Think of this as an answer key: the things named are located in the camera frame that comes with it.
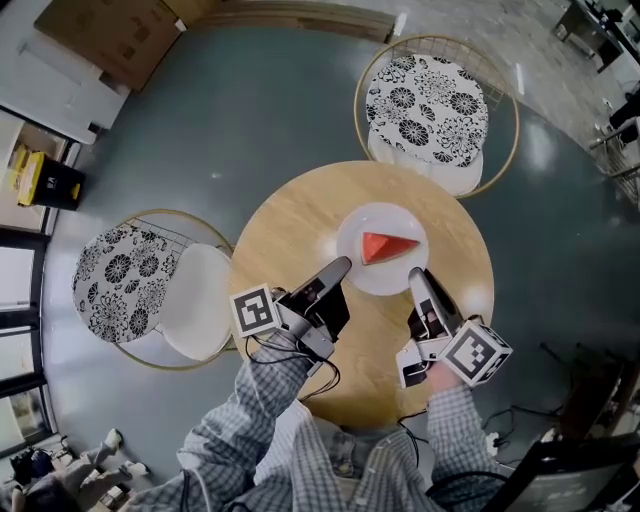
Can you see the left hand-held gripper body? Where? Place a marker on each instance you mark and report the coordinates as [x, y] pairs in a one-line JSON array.
[[320, 315]]

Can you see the round white plate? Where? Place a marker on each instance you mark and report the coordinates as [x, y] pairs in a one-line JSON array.
[[380, 217]]

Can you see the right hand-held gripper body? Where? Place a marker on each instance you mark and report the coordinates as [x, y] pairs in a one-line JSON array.
[[475, 352]]

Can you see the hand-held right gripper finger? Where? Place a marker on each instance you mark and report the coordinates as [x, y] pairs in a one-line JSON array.
[[424, 290]]

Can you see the large flat cardboard sheet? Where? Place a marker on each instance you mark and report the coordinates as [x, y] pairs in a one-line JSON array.
[[110, 35]]

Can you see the black framed screen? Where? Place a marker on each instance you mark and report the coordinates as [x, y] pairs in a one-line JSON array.
[[575, 480]]

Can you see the person's checked shirt torso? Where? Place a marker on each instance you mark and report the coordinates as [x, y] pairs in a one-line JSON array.
[[300, 450]]

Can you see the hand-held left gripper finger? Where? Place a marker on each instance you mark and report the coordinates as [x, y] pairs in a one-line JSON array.
[[331, 277]]

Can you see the black bin with yellow lid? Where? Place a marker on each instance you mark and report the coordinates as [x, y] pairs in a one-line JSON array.
[[55, 185]]

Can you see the person's right forearm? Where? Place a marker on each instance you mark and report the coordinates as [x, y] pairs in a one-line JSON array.
[[455, 425]]

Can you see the person's left forearm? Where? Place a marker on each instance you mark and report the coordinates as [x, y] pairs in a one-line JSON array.
[[260, 400]]

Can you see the white seat cushion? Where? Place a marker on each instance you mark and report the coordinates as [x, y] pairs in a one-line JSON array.
[[200, 300], [455, 177]]

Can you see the round wooden table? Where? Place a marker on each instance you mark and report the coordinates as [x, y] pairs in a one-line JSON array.
[[290, 225]]

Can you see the floral round back cushion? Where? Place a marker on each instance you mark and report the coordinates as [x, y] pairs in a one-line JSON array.
[[120, 285], [425, 110]]

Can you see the white power strip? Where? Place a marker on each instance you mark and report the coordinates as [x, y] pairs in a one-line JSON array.
[[492, 444]]

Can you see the dark wooden chair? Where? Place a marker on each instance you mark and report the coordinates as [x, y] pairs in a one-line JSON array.
[[595, 390]]

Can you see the person's jeans legs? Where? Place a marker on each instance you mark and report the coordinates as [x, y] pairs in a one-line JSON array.
[[350, 445]]

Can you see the red watermelon slice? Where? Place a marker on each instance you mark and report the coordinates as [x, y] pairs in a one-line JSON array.
[[385, 247]]

